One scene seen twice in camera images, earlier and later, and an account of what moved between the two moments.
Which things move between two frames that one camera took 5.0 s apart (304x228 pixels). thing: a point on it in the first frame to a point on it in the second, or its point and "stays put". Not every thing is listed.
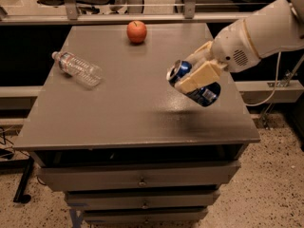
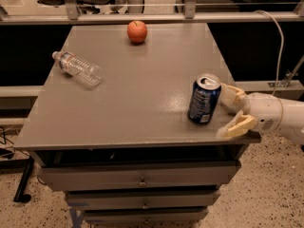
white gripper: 234,50 to 263,110
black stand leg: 19,196 stays put
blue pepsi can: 207,95 to 203,98
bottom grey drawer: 140,217 stays put
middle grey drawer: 142,199 stays put
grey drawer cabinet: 123,144 stays put
